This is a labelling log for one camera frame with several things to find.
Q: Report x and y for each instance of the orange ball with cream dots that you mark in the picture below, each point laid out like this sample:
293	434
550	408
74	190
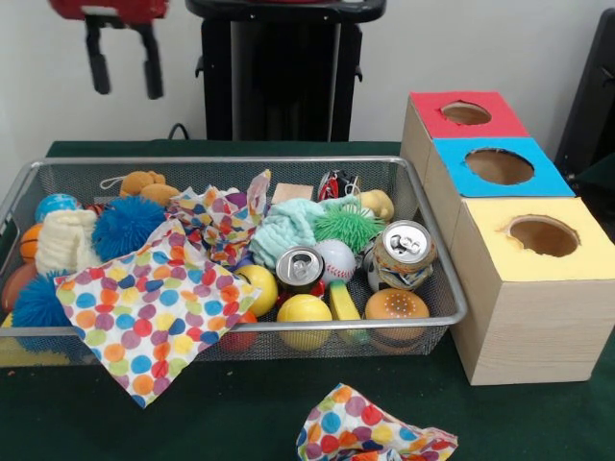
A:
396	307

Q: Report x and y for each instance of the cream knitted cloth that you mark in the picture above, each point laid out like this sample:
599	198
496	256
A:
65	240

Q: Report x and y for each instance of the white baseball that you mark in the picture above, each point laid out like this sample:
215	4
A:
336	261

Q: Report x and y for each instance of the crushed silver drink can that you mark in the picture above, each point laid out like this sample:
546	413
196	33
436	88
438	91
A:
404	252

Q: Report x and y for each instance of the blue spiky rubber ball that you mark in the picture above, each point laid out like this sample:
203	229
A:
127	226
38	303

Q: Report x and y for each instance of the wooden box with three holes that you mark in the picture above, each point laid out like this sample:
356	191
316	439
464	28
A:
528	327

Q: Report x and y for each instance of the shallow clear mesh bin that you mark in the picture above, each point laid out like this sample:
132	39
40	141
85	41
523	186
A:
423	192

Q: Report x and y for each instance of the colourful patterned cloth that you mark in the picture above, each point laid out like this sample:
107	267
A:
356	423

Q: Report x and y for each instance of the tan plush animal toy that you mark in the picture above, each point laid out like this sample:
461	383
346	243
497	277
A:
149	184

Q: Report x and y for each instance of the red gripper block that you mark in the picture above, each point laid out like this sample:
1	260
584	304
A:
110	10

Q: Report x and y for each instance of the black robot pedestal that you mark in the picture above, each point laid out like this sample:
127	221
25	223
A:
279	77

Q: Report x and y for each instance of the black panel stand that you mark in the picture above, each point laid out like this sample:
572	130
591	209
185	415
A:
591	96

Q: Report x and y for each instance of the mint green knitted cloth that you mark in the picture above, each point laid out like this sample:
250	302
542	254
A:
288	226

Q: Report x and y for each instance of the dark green table cloth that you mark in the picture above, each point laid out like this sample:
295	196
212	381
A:
288	394
601	173

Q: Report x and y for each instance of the green spiky rubber ball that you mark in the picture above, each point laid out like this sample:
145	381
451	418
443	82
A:
348	228

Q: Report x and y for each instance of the polka dot cloth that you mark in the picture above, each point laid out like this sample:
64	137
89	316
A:
154	307

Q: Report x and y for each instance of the whitish foil wrapper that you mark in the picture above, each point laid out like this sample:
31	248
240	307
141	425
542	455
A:
221	221

